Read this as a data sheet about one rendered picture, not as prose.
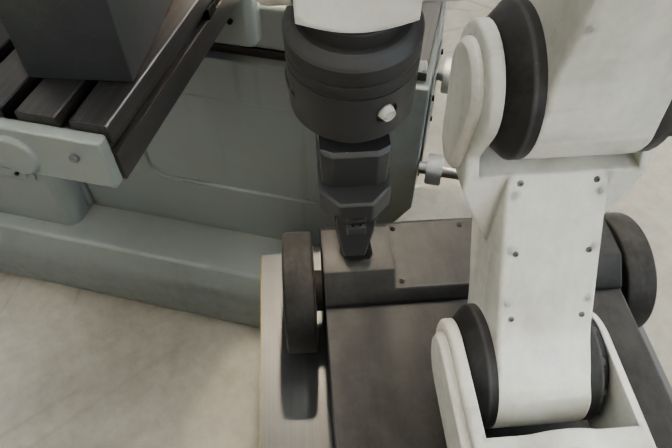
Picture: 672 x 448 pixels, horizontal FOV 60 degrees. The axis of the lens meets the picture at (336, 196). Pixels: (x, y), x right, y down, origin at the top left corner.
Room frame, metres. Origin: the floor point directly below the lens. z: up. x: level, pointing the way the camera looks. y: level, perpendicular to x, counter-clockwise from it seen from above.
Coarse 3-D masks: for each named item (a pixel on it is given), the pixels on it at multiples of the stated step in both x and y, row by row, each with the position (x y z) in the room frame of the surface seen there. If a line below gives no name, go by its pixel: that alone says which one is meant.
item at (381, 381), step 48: (336, 240) 0.54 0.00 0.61; (384, 240) 0.54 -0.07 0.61; (432, 240) 0.55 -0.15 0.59; (336, 288) 0.46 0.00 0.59; (384, 288) 0.46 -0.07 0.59; (432, 288) 0.47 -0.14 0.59; (336, 336) 0.40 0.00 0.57; (384, 336) 0.40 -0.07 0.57; (432, 336) 0.40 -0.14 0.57; (624, 336) 0.40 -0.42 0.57; (336, 384) 0.33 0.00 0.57; (384, 384) 0.33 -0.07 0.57; (432, 384) 0.33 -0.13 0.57; (336, 432) 0.26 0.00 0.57; (384, 432) 0.26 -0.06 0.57; (432, 432) 0.26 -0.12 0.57; (528, 432) 0.26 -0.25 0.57
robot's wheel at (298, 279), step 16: (288, 240) 0.55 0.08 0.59; (304, 240) 0.55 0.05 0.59; (288, 256) 0.52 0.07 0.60; (304, 256) 0.52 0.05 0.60; (288, 272) 0.49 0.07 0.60; (304, 272) 0.49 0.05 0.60; (288, 288) 0.47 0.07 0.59; (304, 288) 0.47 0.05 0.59; (288, 304) 0.45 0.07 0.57; (304, 304) 0.45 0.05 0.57; (288, 320) 0.43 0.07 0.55; (304, 320) 0.43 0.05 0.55; (288, 336) 0.42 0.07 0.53; (304, 336) 0.42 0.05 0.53; (304, 352) 0.42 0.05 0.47
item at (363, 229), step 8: (336, 224) 0.28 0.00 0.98; (360, 224) 0.28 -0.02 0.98; (368, 224) 0.28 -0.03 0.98; (344, 232) 0.28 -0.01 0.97; (352, 232) 0.27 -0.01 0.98; (360, 232) 0.27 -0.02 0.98; (368, 232) 0.28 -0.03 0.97; (344, 240) 0.28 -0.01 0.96; (352, 240) 0.28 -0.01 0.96; (360, 240) 0.28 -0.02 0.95; (368, 240) 0.28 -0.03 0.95; (344, 248) 0.29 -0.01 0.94; (352, 248) 0.29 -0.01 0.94; (360, 248) 0.29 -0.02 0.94
